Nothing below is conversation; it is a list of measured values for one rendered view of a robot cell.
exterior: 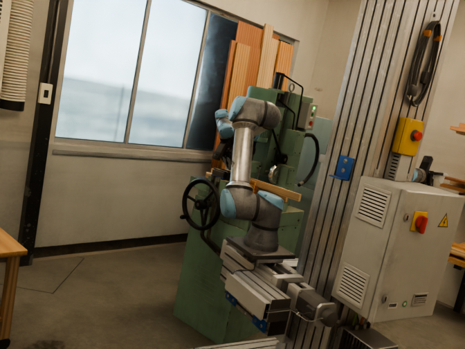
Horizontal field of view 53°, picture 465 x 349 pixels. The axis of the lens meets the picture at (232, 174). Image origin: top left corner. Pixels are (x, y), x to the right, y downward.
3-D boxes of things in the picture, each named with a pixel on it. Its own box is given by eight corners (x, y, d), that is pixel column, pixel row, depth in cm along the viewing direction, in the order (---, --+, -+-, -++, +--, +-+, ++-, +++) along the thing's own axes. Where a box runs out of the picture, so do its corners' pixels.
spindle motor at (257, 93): (232, 136, 275) (242, 84, 270) (250, 138, 288) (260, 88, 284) (254, 142, 264) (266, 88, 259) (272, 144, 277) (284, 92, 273)
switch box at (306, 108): (296, 127, 288) (302, 101, 286) (304, 128, 296) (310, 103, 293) (304, 129, 284) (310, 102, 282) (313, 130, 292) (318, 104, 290)
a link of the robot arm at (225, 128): (242, 128, 237) (239, 120, 247) (221, 124, 234) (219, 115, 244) (238, 142, 241) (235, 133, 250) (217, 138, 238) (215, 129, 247)
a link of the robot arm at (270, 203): (282, 229, 194) (289, 199, 192) (252, 225, 191) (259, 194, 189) (274, 221, 206) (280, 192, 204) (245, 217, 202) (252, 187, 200)
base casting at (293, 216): (192, 208, 285) (194, 194, 284) (249, 204, 329) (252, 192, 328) (247, 232, 257) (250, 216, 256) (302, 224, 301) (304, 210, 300)
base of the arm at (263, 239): (284, 251, 198) (289, 229, 196) (256, 251, 190) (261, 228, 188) (264, 239, 210) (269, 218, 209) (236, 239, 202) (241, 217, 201)
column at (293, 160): (243, 197, 303) (266, 88, 292) (263, 196, 320) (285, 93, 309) (270, 207, 289) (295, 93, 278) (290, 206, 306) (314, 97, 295)
